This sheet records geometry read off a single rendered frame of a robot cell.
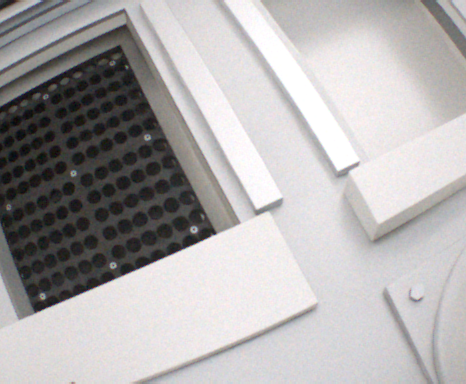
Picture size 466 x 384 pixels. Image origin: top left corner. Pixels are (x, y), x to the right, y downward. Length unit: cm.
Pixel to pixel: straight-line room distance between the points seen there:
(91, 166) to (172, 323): 18
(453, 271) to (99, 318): 27
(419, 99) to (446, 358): 35
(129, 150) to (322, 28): 27
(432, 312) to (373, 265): 7
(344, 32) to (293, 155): 26
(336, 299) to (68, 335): 20
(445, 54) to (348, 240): 34
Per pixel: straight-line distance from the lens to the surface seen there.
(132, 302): 58
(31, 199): 69
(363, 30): 87
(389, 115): 81
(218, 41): 70
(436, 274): 60
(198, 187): 75
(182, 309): 58
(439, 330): 57
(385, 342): 59
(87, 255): 66
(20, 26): 73
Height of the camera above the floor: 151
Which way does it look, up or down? 65 degrees down
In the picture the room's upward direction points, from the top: straight up
